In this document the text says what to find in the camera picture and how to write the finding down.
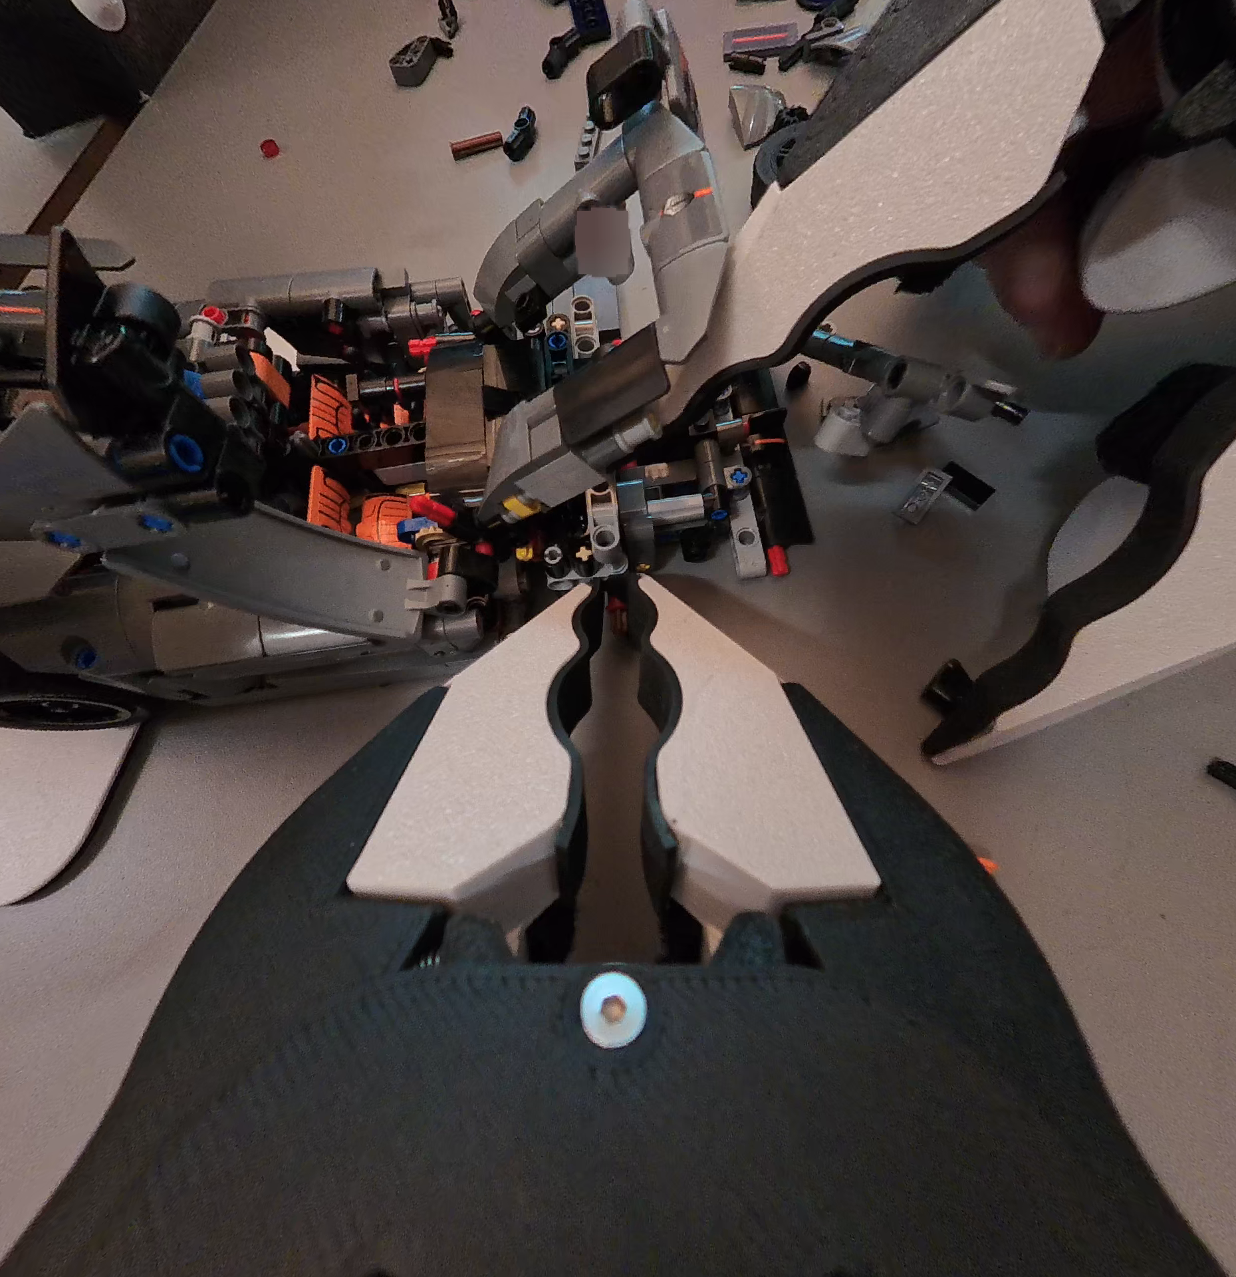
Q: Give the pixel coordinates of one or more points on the grey curved lego shell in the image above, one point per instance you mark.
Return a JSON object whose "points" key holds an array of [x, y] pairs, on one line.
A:
{"points": [[755, 115]]}

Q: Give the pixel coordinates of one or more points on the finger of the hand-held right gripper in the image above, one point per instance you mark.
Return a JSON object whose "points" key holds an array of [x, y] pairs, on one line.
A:
{"points": [[1196, 559], [877, 200]]}

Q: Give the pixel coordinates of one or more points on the grey lego panel strip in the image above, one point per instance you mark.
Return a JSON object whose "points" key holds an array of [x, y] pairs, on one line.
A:
{"points": [[917, 385]]}

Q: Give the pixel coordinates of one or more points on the grey studded lego plate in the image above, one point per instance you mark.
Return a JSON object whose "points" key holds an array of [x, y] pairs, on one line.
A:
{"points": [[923, 497]]}

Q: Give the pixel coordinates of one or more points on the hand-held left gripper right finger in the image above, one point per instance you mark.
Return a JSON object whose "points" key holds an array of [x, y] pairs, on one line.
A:
{"points": [[767, 799]]}

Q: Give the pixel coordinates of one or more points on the grey lego car model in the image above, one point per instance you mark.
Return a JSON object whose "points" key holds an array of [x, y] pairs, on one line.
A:
{"points": [[278, 569]]}

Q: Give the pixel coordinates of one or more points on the white rounded mat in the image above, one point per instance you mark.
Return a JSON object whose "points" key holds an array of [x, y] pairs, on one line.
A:
{"points": [[39, 808]]}

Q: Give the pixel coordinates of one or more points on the person's right hand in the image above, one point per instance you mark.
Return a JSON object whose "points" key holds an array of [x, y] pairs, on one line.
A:
{"points": [[1046, 289]]}

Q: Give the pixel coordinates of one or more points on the pile of loose lego parts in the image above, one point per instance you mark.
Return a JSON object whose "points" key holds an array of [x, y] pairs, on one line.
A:
{"points": [[767, 42]]}

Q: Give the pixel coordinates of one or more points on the brown lego axle pin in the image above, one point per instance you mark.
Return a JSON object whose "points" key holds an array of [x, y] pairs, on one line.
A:
{"points": [[475, 146]]}

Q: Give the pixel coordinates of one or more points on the small black lego connector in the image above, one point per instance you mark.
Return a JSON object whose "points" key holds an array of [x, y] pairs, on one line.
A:
{"points": [[448, 18]]}

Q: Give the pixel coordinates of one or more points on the small grey lego bar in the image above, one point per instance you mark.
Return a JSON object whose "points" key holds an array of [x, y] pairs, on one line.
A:
{"points": [[586, 146]]}

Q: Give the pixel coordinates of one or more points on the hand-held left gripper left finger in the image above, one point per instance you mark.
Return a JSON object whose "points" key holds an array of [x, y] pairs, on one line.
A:
{"points": [[459, 799]]}

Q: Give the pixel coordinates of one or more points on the black lego bracket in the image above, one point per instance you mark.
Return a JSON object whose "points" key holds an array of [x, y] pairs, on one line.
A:
{"points": [[568, 49]]}

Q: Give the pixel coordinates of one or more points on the black lego wheel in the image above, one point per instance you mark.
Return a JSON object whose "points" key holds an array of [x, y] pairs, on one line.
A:
{"points": [[772, 160]]}

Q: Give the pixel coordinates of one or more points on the black lego tile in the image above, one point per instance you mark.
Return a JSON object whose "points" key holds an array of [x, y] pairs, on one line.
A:
{"points": [[972, 486]]}

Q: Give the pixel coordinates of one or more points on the grey lego liftarm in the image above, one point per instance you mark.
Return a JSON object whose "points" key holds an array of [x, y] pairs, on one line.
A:
{"points": [[419, 61]]}

